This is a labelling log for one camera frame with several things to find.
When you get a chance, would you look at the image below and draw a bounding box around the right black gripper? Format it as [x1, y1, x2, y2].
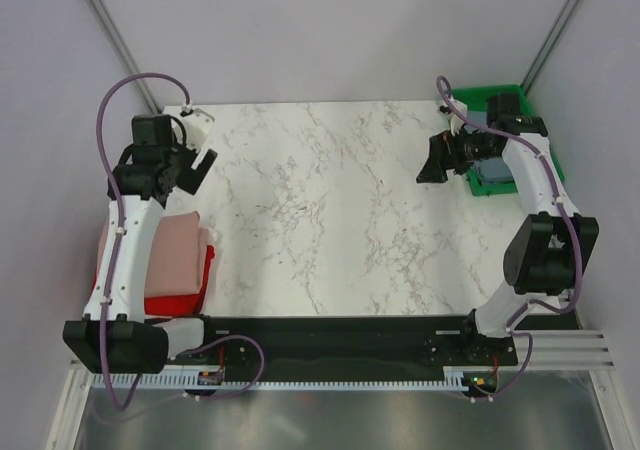
[416, 124, 497, 184]

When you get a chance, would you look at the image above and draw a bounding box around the pink t shirt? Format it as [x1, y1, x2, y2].
[127, 211, 206, 298]

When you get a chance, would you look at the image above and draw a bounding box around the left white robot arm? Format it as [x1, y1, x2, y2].
[62, 111, 220, 374]

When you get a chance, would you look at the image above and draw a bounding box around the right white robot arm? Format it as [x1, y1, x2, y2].
[416, 93, 599, 365]

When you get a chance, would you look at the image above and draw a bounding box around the grey blue folded shirt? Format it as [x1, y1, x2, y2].
[467, 110, 514, 185]

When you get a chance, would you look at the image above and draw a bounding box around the green plastic bin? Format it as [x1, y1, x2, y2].
[452, 84, 535, 197]

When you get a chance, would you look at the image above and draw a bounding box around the red folded t shirt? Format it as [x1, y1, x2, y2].
[88, 244, 217, 318]

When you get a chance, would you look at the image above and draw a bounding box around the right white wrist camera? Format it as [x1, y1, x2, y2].
[439, 99, 467, 135]

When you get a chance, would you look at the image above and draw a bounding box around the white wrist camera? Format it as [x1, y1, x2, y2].
[180, 108, 215, 151]
[439, 99, 467, 135]

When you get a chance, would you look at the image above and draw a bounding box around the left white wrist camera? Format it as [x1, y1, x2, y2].
[180, 108, 215, 151]

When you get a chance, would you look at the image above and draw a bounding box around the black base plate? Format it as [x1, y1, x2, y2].
[177, 316, 518, 382]

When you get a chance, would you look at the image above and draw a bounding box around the left aluminium corner post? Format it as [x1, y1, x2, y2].
[69, 0, 163, 116]

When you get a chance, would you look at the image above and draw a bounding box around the aluminium corner post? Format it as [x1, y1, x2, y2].
[520, 0, 583, 95]
[69, 0, 163, 116]

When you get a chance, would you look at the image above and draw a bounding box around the right aluminium corner post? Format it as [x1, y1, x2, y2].
[520, 0, 583, 95]

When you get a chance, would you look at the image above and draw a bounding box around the light blue cable duct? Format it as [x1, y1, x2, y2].
[92, 366, 474, 390]

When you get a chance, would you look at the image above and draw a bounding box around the aluminium front rail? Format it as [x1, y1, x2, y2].
[68, 327, 617, 370]

